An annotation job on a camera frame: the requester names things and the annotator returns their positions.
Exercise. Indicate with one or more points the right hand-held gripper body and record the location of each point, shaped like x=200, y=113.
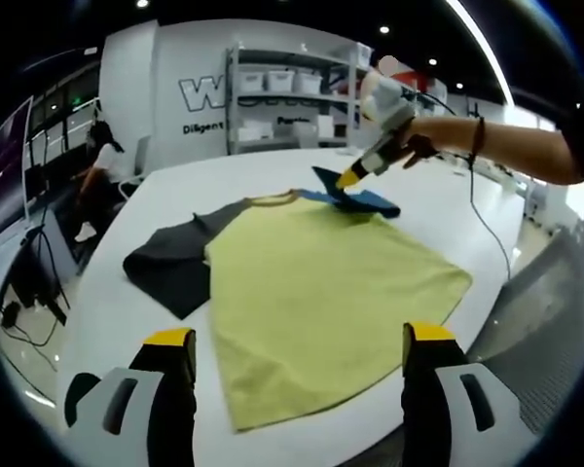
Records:
x=391, y=107

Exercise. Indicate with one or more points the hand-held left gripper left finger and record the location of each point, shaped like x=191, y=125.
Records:
x=170, y=404

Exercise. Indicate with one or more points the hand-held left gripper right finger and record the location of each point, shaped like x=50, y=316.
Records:
x=423, y=413

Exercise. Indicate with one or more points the yellow-green garment with coloured sleeves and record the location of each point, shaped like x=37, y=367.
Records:
x=297, y=272

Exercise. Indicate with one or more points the person's right hand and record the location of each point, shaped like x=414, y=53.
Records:
x=421, y=146

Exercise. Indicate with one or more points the white lidded storage bin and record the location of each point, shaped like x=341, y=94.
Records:
x=281, y=82
x=309, y=83
x=251, y=82

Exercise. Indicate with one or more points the black wrist band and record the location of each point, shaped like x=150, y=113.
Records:
x=478, y=138

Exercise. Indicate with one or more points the grey metal storage shelf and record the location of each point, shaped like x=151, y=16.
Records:
x=282, y=98

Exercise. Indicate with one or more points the white strip ceiling light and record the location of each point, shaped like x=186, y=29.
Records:
x=491, y=53

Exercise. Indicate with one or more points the grey mesh office chair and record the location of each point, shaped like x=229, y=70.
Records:
x=555, y=316

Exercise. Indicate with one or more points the black power adapter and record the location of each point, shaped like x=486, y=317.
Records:
x=10, y=313

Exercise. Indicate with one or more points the white chair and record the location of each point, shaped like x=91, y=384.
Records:
x=138, y=155

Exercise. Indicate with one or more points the large dark monitor on stand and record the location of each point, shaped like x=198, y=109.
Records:
x=5, y=160

